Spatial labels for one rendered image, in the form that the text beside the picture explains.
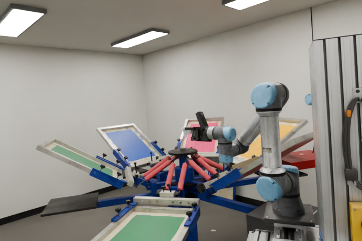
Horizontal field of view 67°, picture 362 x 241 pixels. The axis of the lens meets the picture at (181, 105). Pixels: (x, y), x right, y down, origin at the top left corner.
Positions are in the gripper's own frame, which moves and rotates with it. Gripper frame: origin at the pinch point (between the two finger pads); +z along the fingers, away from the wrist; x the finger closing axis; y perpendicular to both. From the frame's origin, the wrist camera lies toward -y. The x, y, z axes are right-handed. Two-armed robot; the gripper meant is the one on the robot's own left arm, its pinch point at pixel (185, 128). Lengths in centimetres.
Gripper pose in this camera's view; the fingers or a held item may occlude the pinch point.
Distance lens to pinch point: 167.3
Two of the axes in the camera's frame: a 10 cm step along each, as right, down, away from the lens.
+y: -0.3, 10.0, -0.8
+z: -7.0, 0.3, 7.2
